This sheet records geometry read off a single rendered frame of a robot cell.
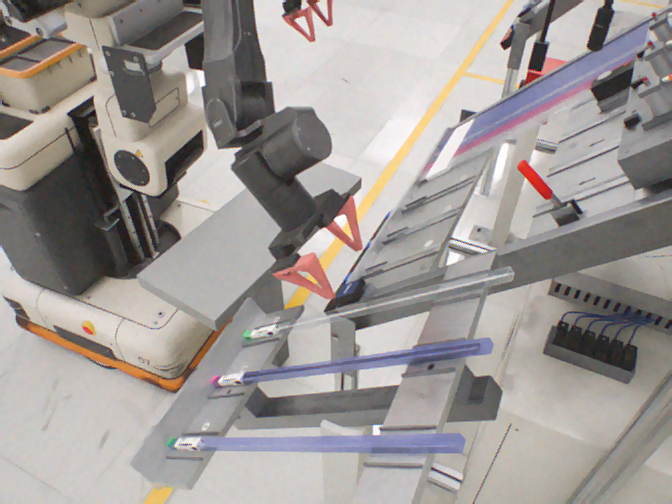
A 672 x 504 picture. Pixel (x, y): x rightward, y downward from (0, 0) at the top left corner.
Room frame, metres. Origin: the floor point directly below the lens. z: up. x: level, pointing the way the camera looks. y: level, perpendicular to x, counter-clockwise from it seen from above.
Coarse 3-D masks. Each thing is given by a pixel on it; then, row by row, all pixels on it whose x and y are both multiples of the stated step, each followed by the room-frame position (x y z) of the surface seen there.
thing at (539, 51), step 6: (534, 42) 0.79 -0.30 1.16; (540, 42) 0.79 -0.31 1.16; (546, 42) 0.79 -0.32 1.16; (534, 48) 0.79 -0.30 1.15; (540, 48) 0.79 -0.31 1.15; (546, 48) 0.79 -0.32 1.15; (534, 54) 0.79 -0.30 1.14; (540, 54) 0.79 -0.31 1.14; (546, 54) 0.79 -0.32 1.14; (534, 60) 0.79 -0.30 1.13; (540, 60) 0.79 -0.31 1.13; (528, 66) 0.79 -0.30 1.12; (534, 66) 0.79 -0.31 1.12; (540, 66) 0.79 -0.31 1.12
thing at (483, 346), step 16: (384, 352) 0.37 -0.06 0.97; (400, 352) 0.36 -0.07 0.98; (416, 352) 0.35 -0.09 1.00; (432, 352) 0.34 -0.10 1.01; (448, 352) 0.33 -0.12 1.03; (464, 352) 0.32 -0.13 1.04; (480, 352) 0.31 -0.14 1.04; (288, 368) 0.42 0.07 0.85; (304, 368) 0.41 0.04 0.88; (320, 368) 0.39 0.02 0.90; (336, 368) 0.38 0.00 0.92; (352, 368) 0.37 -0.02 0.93; (368, 368) 0.36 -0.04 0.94
